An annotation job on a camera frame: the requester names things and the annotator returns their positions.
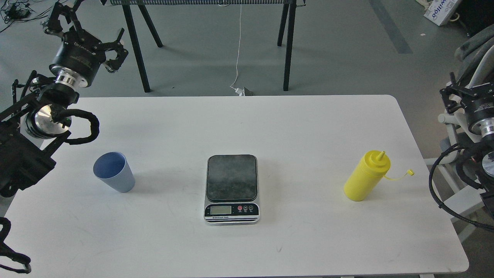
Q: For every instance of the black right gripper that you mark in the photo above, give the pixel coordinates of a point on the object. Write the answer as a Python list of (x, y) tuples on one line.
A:
[(479, 113)]

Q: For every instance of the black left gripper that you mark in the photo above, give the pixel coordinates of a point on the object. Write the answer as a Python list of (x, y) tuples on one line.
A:
[(77, 58)]

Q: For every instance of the yellow squeeze bottle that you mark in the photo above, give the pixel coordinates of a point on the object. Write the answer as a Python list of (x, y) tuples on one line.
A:
[(370, 170)]

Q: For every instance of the blue plastic cup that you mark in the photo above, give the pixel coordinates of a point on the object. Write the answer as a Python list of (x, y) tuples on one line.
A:
[(113, 169)]

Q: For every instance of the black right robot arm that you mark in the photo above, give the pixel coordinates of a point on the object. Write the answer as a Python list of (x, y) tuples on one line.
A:
[(473, 161)]

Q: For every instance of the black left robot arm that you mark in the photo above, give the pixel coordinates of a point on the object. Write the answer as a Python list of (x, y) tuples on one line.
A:
[(39, 121)]

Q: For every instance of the digital kitchen scale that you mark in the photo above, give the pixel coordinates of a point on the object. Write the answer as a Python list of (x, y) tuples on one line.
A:
[(232, 190)]

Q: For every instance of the grey jacket on chair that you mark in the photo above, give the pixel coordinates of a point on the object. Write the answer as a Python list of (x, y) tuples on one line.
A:
[(476, 55)]

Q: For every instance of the white cardboard box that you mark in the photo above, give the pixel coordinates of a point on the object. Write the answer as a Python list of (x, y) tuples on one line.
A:
[(440, 12)]

